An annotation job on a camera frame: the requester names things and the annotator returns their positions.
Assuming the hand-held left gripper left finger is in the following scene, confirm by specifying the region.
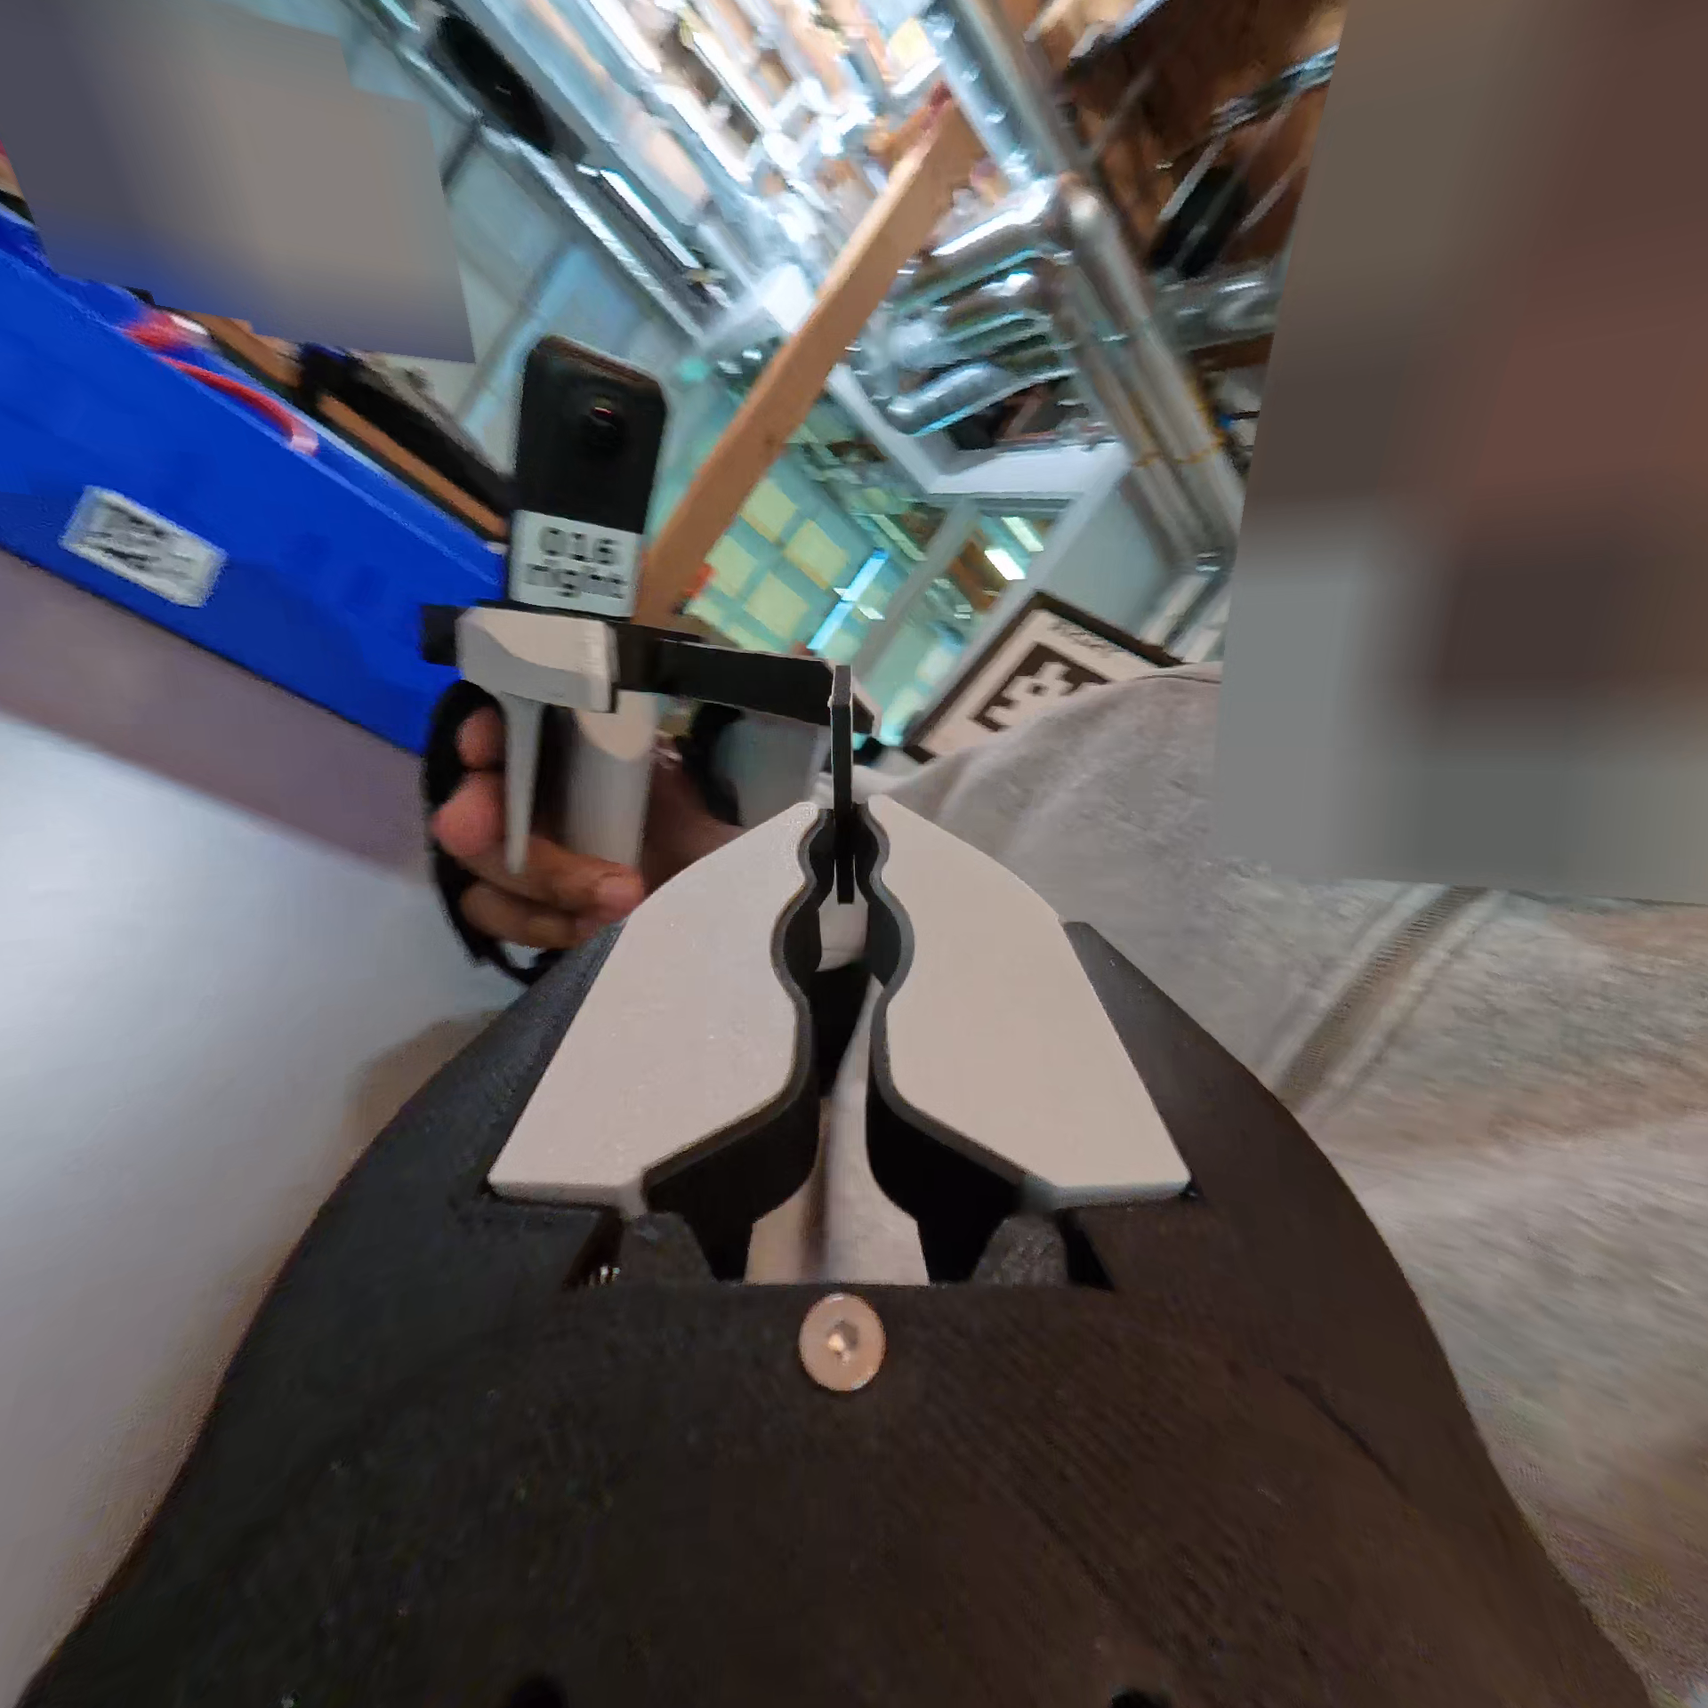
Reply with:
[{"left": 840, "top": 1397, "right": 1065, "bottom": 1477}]
[{"left": 484, "top": 798, "right": 818, "bottom": 1217}]

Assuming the red cable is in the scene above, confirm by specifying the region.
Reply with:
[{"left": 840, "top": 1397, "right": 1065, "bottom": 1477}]
[{"left": 125, "top": 312, "right": 324, "bottom": 454}]

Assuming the person's right hand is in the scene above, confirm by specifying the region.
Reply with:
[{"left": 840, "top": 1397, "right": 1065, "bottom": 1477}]
[{"left": 428, "top": 718, "right": 644, "bottom": 952}]

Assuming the black framed marker board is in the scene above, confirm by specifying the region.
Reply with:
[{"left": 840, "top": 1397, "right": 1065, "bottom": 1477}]
[{"left": 907, "top": 593, "right": 1187, "bottom": 766}]

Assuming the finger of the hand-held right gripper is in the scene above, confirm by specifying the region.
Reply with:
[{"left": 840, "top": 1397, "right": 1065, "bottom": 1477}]
[{"left": 455, "top": 616, "right": 626, "bottom": 876}]

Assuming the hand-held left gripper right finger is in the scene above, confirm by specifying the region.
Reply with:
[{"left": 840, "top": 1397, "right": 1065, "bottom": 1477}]
[{"left": 863, "top": 795, "right": 1190, "bottom": 1214}]

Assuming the thin black plate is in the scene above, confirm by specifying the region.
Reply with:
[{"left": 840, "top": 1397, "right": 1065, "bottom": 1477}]
[{"left": 621, "top": 641, "right": 863, "bottom": 913}]

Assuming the blue bin with marker sticker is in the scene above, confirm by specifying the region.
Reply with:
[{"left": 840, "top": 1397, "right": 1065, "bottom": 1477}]
[{"left": 0, "top": 247, "right": 509, "bottom": 754}]

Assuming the person's right forearm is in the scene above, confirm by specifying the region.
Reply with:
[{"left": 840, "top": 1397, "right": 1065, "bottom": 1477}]
[{"left": 741, "top": 661, "right": 1219, "bottom": 937}]

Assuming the wooden post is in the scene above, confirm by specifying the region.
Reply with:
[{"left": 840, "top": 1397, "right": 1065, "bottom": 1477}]
[{"left": 629, "top": 94, "right": 1000, "bottom": 631}]

